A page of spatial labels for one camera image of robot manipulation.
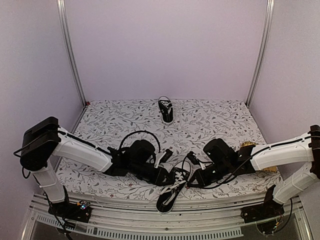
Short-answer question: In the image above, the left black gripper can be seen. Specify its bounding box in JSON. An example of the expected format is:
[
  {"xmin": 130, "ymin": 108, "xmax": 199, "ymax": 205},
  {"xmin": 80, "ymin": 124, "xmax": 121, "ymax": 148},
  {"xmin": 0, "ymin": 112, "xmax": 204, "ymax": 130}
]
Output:
[{"xmin": 129, "ymin": 161, "xmax": 176, "ymax": 188}]

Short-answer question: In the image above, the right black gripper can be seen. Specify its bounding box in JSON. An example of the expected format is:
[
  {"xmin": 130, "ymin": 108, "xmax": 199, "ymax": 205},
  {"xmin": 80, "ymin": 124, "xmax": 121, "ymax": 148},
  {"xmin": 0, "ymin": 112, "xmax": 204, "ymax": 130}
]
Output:
[{"xmin": 187, "ymin": 159, "xmax": 231, "ymax": 189}]

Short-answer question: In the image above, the black canvas sneaker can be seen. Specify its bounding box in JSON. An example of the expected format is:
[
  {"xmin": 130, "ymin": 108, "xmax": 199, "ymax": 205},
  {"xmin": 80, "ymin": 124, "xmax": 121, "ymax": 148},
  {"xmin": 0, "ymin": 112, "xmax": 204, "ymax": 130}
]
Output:
[
  {"xmin": 157, "ymin": 96, "xmax": 174, "ymax": 124},
  {"xmin": 156, "ymin": 161, "xmax": 192, "ymax": 214}
]

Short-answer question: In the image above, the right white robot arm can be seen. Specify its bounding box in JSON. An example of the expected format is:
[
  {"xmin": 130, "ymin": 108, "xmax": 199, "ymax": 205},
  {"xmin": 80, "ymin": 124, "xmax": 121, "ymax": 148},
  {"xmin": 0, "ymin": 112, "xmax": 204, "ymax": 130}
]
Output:
[{"xmin": 188, "ymin": 125, "xmax": 320, "ymax": 218}]

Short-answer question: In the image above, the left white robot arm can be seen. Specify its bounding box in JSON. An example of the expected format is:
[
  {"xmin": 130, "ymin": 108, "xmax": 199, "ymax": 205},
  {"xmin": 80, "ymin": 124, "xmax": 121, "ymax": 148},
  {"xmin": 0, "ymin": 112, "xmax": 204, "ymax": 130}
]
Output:
[{"xmin": 13, "ymin": 116, "xmax": 174, "ymax": 217}]

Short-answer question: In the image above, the floral patterned table mat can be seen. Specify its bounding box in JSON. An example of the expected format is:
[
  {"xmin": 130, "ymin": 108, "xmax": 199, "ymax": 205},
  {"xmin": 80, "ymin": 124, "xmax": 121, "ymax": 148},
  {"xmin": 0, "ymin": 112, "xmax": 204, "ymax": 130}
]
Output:
[{"xmin": 48, "ymin": 98, "xmax": 286, "ymax": 202}]

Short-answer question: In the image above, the woven bamboo tray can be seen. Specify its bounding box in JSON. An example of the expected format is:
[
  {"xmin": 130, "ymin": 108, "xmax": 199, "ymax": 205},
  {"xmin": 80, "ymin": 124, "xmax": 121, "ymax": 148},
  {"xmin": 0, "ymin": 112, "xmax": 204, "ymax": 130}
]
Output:
[{"xmin": 240, "ymin": 141, "xmax": 277, "ymax": 173}]

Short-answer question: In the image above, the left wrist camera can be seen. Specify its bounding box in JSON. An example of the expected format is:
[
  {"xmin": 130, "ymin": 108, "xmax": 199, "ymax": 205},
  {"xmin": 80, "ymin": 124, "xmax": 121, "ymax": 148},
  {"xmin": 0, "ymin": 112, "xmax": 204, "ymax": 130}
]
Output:
[{"xmin": 154, "ymin": 149, "xmax": 173, "ymax": 168}]

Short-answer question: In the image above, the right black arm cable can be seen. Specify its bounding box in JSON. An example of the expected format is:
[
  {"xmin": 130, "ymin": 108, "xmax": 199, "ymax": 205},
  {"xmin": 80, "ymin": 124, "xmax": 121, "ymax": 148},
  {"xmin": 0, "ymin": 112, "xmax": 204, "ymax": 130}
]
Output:
[{"xmin": 181, "ymin": 156, "xmax": 251, "ymax": 191}]

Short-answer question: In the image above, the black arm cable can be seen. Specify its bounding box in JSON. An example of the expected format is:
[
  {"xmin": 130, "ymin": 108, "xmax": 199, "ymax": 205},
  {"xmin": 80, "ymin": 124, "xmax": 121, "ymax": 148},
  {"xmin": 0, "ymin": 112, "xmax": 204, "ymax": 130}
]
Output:
[
  {"xmin": 120, "ymin": 129, "xmax": 161, "ymax": 156},
  {"xmin": 181, "ymin": 156, "xmax": 251, "ymax": 191}
]

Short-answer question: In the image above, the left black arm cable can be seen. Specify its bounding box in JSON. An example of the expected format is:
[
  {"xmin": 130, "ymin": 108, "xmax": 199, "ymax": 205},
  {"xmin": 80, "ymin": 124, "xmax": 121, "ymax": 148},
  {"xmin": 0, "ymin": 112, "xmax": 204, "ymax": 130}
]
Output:
[{"xmin": 120, "ymin": 129, "xmax": 161, "ymax": 156}]

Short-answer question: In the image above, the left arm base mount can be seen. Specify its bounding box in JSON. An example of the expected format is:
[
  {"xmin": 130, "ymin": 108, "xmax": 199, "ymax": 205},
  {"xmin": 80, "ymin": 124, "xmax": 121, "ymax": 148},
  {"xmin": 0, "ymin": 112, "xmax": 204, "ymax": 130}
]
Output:
[{"xmin": 48, "ymin": 186, "xmax": 93, "ymax": 223}]

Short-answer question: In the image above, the front aluminium rail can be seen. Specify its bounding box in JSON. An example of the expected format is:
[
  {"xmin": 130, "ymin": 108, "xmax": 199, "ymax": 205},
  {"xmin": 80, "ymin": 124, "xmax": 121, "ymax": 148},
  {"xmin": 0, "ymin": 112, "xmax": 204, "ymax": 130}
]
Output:
[{"xmin": 24, "ymin": 192, "xmax": 308, "ymax": 240}]

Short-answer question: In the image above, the right aluminium frame post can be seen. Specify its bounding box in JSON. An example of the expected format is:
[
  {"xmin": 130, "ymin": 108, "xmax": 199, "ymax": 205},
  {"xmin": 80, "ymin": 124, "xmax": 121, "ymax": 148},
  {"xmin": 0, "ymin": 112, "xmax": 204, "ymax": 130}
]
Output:
[{"xmin": 245, "ymin": 0, "xmax": 275, "ymax": 109}]

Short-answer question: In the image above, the aluminium frame post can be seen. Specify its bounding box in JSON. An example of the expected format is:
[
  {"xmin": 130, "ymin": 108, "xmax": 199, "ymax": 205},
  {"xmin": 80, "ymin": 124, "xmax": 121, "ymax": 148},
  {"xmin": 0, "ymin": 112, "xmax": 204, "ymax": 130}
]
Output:
[
  {"xmin": 245, "ymin": 0, "xmax": 275, "ymax": 109},
  {"xmin": 56, "ymin": 0, "xmax": 87, "ymax": 107}
]

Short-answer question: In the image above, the left aluminium frame post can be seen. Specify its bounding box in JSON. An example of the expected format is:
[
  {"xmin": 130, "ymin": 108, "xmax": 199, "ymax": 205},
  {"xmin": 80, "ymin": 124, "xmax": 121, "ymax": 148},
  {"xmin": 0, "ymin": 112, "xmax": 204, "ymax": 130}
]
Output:
[{"xmin": 56, "ymin": 0, "xmax": 87, "ymax": 107}]

